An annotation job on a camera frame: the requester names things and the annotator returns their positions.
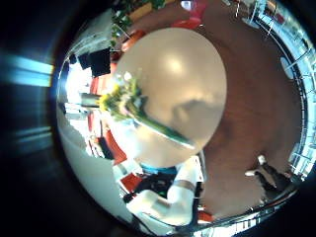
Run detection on flower bouquet with green stems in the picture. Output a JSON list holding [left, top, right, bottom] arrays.
[[98, 70, 197, 151]]

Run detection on long red sofa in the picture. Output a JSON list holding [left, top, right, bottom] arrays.
[[104, 128, 128, 166]]

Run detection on orange round chair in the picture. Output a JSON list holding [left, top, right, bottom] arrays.
[[120, 29, 148, 53]]

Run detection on green leafy potted plant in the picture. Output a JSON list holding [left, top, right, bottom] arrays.
[[110, 0, 167, 47]]

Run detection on red plastic chair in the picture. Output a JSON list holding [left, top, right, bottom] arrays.
[[171, 0, 210, 31]]

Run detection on teal blue base plate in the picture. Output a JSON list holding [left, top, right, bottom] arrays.
[[140, 163, 180, 175]]

